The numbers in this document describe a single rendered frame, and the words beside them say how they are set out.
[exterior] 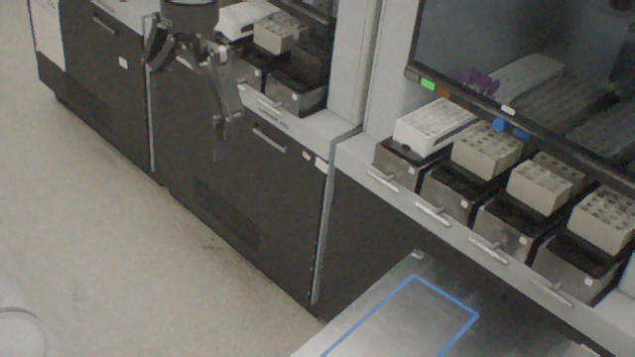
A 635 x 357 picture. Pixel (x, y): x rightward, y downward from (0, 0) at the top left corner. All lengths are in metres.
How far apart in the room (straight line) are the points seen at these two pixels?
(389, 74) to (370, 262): 0.51
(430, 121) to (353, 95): 0.23
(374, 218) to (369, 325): 0.61
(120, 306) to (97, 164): 0.78
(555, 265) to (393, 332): 0.43
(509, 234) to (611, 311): 0.25
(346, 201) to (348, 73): 0.33
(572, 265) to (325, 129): 0.72
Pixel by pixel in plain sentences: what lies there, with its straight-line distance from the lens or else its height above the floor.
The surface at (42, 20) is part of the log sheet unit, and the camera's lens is 3.16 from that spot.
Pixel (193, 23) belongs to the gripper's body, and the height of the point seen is 1.38.
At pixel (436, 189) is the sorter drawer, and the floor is 0.78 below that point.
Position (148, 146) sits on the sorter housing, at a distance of 2.72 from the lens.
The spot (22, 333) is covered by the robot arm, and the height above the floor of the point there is 0.97.
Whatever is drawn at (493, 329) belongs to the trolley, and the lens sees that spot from 1.36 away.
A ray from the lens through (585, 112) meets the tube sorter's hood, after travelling 1.51.
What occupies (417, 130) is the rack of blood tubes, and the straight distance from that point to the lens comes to 1.73.
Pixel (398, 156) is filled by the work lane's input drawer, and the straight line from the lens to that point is 1.74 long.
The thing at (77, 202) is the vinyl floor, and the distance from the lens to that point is 2.85.
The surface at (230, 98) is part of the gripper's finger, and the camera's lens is 0.94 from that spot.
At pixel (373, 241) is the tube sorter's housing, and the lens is 1.92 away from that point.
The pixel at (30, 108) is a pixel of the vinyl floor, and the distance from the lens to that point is 3.41.
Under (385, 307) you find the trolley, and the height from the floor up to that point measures 0.82.
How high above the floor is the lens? 1.79
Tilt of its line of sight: 37 degrees down
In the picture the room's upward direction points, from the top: 6 degrees clockwise
